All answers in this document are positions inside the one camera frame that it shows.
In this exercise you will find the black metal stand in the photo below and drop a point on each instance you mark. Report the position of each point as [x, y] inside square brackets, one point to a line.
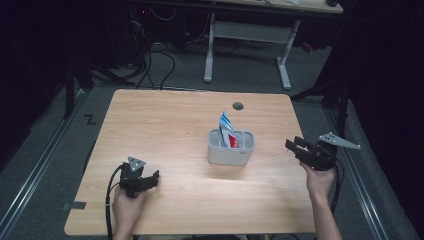
[69, 86]

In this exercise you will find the black tape strip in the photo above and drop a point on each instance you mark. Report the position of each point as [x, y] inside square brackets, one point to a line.
[78, 205]

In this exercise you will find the blue white red tube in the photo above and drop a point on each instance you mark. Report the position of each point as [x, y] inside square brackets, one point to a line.
[227, 131]

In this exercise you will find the white-legged wooden desk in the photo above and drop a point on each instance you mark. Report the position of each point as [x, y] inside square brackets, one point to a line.
[248, 31]

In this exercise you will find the black table grommet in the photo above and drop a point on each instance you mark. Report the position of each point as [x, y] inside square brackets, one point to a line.
[238, 106]

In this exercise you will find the metal floor rail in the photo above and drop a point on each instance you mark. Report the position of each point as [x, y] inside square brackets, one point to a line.
[36, 166]
[361, 196]

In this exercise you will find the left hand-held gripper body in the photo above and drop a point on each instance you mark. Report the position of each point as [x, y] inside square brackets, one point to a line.
[130, 178]

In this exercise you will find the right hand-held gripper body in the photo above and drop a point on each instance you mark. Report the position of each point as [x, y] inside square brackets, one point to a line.
[321, 156]

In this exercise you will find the person's left hand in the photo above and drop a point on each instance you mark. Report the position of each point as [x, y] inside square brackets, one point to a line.
[128, 210]

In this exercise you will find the person's right hand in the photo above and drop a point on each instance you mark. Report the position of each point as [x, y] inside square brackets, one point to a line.
[320, 181]

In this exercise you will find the grey compartment holder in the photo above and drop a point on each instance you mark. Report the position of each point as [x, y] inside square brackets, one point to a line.
[230, 153]

